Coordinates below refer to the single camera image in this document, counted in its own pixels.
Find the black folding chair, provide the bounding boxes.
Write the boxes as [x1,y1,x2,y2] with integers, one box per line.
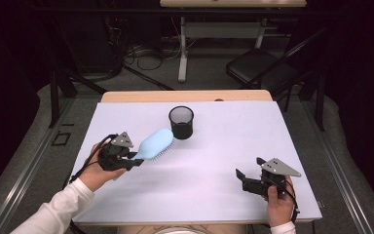
[225,27,328,113]

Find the light blue hairbrush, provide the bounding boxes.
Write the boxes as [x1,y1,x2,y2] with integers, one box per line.
[131,127,176,162]

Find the white table mat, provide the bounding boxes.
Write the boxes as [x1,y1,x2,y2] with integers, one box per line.
[72,100,323,225]

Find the hand-held gripper black cable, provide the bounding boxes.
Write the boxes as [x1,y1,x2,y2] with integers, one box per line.
[283,179,301,225]
[68,134,120,184]

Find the tangle of floor cables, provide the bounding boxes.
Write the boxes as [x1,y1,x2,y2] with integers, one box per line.
[123,42,183,72]

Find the metal floor rail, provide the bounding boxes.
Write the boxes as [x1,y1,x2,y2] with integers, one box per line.
[0,97,76,234]
[301,100,374,234]

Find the black metal crossbar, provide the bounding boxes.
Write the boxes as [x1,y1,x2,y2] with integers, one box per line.
[28,7,339,16]

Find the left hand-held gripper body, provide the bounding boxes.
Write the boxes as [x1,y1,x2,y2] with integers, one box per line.
[96,131,135,173]

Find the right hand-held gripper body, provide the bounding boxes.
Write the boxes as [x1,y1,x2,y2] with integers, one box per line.
[256,157,302,199]

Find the person's left hand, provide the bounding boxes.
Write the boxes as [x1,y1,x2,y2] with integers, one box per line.
[78,142,128,193]

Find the white-legged desk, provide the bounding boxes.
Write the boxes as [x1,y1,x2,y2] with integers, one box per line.
[160,0,307,83]

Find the black mesh pen cup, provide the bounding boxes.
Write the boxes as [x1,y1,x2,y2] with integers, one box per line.
[168,105,195,140]

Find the right hand-held gripper black cable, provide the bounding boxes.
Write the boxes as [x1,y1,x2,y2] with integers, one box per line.
[283,179,301,225]

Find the left hand-held gripper black cable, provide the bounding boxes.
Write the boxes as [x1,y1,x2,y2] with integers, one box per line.
[68,134,120,184]

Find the black metal stand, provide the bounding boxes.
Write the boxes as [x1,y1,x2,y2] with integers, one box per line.
[47,58,108,129]

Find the person's tan trousers lap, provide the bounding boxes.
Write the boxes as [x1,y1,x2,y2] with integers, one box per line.
[116,223,247,234]

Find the person's right hand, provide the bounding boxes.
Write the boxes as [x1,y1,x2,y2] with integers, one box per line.
[263,175,296,228]

